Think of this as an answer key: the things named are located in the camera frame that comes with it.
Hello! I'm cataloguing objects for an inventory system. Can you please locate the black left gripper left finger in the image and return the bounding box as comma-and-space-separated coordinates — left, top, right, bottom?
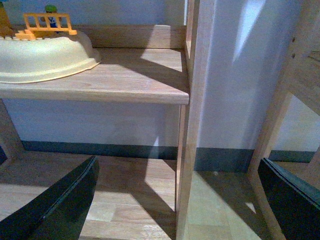
0, 156, 99, 240

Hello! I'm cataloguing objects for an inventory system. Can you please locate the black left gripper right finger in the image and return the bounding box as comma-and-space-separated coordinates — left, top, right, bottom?
258, 158, 320, 240

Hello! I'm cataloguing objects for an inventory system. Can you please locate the wooden shelf unit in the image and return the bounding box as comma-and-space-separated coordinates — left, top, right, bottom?
0, 0, 215, 240

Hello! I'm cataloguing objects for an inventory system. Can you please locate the cream toy boat base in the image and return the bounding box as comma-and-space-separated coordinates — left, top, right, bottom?
0, 31, 101, 84

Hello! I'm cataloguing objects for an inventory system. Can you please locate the orange toy fence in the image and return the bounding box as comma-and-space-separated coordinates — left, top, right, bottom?
15, 12, 78, 41

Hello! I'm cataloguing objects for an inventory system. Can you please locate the green hat toy figure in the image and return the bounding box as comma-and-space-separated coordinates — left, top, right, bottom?
45, 4, 58, 28

